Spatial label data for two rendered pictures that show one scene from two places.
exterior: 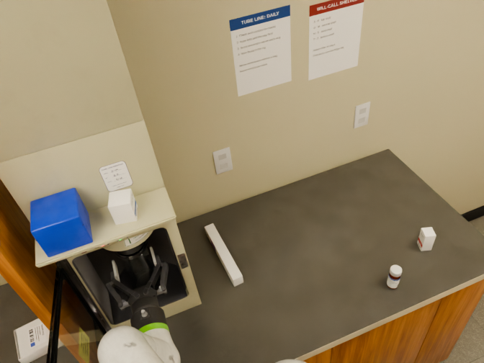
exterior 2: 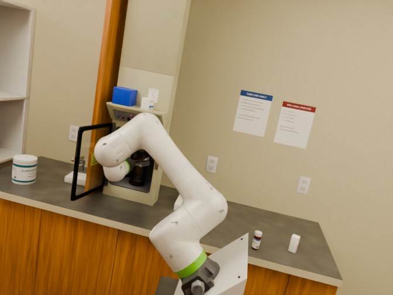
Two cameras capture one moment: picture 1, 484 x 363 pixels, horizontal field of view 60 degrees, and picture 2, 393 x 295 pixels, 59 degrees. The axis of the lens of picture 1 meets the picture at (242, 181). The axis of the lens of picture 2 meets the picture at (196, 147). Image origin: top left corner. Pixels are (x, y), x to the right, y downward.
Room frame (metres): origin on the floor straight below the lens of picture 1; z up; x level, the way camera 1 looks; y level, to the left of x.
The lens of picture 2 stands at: (-0.90, -0.78, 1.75)
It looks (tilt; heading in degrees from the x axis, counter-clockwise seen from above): 12 degrees down; 24
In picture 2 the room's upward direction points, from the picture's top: 11 degrees clockwise
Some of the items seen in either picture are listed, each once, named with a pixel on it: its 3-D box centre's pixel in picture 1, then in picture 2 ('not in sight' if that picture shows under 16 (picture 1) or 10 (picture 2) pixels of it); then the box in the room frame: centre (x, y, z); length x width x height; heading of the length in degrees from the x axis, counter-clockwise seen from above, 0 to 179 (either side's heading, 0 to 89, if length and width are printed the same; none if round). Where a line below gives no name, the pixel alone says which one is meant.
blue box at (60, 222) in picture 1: (61, 222); (124, 96); (0.65, 0.41, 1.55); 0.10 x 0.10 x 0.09; 16
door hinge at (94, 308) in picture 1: (87, 301); (109, 155); (0.68, 0.49, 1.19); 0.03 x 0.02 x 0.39; 106
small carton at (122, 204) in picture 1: (123, 206); (147, 103); (0.69, 0.28, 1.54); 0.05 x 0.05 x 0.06; 4
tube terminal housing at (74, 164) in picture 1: (117, 221); (143, 134); (0.85, 0.38, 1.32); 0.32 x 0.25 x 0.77; 106
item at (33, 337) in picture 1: (42, 335); (80, 178); (0.73, 0.73, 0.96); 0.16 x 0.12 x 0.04; 115
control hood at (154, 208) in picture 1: (111, 236); (135, 116); (0.68, 0.33, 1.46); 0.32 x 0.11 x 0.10; 106
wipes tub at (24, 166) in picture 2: not in sight; (24, 169); (0.46, 0.92, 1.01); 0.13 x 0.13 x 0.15
